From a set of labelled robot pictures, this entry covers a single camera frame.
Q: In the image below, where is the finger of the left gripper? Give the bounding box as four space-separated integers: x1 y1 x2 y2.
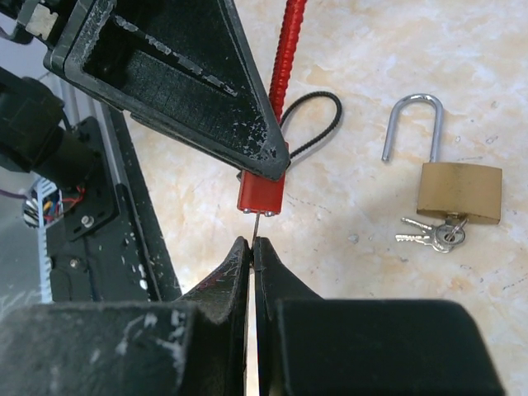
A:
44 0 273 171

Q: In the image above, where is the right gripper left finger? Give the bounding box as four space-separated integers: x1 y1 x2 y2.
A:
1 238 250 395

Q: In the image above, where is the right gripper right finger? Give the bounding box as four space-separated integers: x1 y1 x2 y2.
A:
253 238 505 395

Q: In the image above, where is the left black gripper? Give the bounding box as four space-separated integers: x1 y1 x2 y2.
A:
1 0 83 45

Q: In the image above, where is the silver key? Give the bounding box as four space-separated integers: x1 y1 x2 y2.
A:
252 212 261 244
395 217 469 253

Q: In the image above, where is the black cable lock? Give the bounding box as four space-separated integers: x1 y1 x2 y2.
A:
280 91 343 162

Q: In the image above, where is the red cable lock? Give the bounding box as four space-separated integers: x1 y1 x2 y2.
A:
237 0 306 217

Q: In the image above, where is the brass padlock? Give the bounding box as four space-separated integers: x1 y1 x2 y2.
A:
381 93 503 225

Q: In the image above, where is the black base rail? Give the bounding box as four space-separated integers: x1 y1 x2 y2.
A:
31 103 182 304

